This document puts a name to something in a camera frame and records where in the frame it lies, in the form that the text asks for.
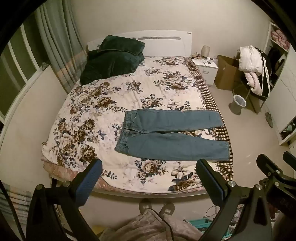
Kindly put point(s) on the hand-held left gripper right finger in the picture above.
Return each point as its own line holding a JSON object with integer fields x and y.
{"x": 209, "y": 180}

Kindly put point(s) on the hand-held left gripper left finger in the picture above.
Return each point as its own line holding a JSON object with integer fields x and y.
{"x": 90, "y": 183}

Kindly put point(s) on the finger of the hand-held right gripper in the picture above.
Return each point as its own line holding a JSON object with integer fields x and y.
{"x": 268, "y": 163}
{"x": 290, "y": 157}

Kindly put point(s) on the blue denim pants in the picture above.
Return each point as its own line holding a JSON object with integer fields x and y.
{"x": 166, "y": 136}

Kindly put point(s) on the pair of grey shoes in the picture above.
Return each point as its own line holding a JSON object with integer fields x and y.
{"x": 269, "y": 119}

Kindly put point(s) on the turquoise basket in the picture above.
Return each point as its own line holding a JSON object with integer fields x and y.
{"x": 200, "y": 224}

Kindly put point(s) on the grey slipper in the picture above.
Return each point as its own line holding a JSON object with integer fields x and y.
{"x": 167, "y": 209}
{"x": 145, "y": 206}

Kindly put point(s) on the dark chair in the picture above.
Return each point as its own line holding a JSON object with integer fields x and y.
{"x": 255, "y": 102}

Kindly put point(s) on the white wardrobe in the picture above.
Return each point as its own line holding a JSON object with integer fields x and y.
{"x": 284, "y": 92}

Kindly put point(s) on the white mesh wastebasket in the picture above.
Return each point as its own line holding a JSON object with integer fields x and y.
{"x": 239, "y": 100}

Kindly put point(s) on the person's fuzzy robe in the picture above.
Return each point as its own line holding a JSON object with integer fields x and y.
{"x": 148, "y": 227}

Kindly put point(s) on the floral bed quilt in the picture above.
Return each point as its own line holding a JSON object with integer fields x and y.
{"x": 111, "y": 111}

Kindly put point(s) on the striped cloth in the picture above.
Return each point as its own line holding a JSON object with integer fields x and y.
{"x": 16, "y": 204}

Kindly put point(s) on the pink garment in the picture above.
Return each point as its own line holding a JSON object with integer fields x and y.
{"x": 254, "y": 83}

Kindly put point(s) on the brown checked bed sheet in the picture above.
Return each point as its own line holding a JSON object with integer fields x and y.
{"x": 208, "y": 92}

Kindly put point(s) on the brown cardboard box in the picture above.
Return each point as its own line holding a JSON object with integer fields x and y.
{"x": 225, "y": 73}

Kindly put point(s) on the white nightstand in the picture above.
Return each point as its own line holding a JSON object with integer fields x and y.
{"x": 207, "y": 70}

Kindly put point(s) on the dark green blanket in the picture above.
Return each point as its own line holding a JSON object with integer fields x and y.
{"x": 106, "y": 66}

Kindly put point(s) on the pink folded blanket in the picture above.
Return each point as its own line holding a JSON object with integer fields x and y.
{"x": 281, "y": 38}

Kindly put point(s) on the beige jar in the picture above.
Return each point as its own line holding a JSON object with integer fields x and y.
{"x": 205, "y": 51}

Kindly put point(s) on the window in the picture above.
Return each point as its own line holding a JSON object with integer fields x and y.
{"x": 16, "y": 69}

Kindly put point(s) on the grey-green curtain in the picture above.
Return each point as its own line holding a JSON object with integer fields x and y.
{"x": 60, "y": 46}

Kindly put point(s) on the dark green pillow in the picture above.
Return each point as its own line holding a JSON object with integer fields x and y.
{"x": 120, "y": 45}

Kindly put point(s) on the white bed headboard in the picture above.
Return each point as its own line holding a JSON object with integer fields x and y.
{"x": 161, "y": 44}

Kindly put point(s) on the bed frame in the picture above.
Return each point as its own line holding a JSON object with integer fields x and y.
{"x": 148, "y": 194}

